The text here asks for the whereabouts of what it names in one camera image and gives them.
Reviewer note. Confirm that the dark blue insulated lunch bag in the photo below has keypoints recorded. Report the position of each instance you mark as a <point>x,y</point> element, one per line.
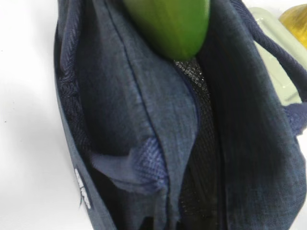
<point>163,144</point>

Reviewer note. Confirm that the green cucumber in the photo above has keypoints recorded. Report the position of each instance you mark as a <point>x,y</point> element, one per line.
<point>176,29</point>

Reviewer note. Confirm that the green lidded glass food container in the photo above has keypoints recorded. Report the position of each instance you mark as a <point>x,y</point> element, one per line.
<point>275,30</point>

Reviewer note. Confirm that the yellow gourd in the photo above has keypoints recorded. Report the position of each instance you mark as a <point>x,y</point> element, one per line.
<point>295,18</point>

